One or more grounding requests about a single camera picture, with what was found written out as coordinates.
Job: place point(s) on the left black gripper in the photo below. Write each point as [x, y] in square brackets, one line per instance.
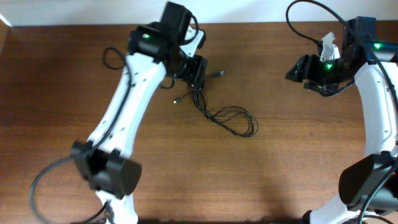
[196, 70]

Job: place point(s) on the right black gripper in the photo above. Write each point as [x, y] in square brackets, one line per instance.
[306, 66]

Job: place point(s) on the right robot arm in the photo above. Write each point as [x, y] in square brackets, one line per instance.
[368, 188]

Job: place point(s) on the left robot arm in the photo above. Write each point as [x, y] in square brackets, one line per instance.
[155, 51]

